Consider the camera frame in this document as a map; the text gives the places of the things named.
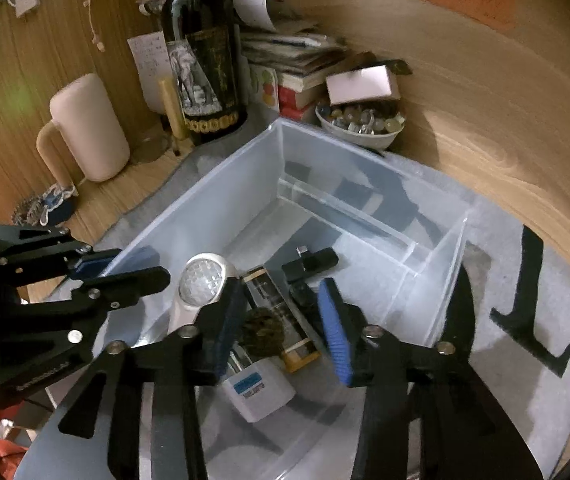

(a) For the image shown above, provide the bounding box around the white charger plug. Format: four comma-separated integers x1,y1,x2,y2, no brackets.
222,355,297,423

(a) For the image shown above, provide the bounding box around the clear plastic storage bin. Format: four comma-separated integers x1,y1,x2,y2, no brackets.
48,117,476,480

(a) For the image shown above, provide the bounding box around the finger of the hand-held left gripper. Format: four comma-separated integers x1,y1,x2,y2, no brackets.
0,266,172,343
0,225,160,282

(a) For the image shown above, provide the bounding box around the small white box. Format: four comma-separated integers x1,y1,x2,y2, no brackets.
326,62,402,106

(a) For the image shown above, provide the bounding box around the dark wine bottle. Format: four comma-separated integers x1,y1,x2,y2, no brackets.
160,0,249,147

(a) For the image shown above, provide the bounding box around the blue lace coaster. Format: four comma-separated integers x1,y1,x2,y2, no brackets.
12,184,79,227

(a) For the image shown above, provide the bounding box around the yellow stick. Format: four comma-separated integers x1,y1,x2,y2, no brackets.
159,77,189,142

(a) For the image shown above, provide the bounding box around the white bead cord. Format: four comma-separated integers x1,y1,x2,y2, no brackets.
82,0,107,52

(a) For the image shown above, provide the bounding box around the grey black patterned mat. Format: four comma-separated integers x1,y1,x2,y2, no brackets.
45,149,570,480

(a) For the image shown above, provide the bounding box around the dark round ornament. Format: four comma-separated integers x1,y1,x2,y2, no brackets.
237,308,286,359

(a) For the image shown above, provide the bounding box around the black gold rectangular lighter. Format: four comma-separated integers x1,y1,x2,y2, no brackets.
240,266,324,374

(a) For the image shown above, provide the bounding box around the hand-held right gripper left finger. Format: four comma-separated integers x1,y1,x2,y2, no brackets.
28,277,249,480

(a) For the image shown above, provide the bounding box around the white paper note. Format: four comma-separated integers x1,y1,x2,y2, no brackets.
128,31,172,116

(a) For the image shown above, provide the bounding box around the black adapter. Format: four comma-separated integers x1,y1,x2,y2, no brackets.
281,245,340,282

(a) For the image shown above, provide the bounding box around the curled white paper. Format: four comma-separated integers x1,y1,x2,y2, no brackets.
232,0,279,31

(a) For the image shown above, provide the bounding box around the pink mug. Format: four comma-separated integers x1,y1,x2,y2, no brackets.
35,73,131,184

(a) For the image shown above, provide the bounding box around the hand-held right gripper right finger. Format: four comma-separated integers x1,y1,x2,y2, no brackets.
317,277,538,480

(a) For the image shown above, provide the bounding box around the white handheld lamp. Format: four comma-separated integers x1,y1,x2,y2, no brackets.
167,252,242,336

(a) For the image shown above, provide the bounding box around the stack of books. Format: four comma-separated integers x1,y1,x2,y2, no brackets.
237,19,352,117

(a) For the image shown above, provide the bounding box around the white bowl of marbles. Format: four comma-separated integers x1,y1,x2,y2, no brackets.
315,100,406,151

